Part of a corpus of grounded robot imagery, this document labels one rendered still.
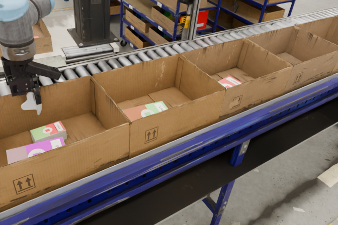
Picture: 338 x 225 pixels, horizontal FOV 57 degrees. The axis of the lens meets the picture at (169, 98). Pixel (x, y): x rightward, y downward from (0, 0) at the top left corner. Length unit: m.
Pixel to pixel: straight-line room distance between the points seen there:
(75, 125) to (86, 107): 0.09
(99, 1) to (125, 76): 0.81
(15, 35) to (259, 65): 1.05
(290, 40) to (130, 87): 1.00
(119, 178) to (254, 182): 1.45
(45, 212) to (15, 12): 0.53
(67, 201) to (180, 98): 0.64
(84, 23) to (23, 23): 1.04
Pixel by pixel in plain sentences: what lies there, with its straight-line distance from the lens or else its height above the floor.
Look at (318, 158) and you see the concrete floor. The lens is 2.68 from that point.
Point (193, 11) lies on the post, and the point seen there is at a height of 0.95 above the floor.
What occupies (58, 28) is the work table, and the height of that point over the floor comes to 0.75.
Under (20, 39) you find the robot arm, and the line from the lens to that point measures 0.95.
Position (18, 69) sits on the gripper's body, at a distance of 1.03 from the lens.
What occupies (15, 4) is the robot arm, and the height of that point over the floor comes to 1.34.
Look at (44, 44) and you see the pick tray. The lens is 1.90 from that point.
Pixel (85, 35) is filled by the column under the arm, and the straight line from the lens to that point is 1.98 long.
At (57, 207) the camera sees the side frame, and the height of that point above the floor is 0.91.
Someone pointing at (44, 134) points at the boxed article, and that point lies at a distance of 1.09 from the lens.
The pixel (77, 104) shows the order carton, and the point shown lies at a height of 0.94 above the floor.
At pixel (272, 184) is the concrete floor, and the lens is 2.32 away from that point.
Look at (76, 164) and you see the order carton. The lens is 0.94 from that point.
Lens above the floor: 1.66
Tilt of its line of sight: 36 degrees down
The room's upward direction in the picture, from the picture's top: 7 degrees clockwise
